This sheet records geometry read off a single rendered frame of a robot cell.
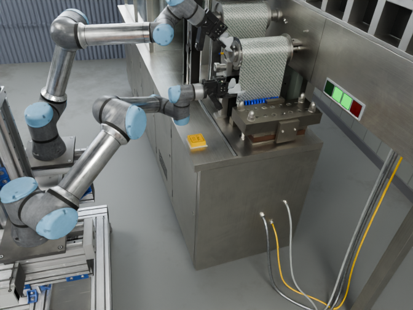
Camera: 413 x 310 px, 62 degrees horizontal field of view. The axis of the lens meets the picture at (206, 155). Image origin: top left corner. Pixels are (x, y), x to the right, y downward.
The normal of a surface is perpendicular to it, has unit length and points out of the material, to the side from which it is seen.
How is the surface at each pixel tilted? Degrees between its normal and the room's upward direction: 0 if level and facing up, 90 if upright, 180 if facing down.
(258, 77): 90
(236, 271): 0
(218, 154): 0
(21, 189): 8
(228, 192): 90
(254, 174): 90
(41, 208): 25
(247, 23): 92
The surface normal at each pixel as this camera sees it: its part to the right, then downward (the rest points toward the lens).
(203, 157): 0.05, -0.79
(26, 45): 0.24, 0.61
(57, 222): 0.78, 0.47
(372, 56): -0.94, 0.16
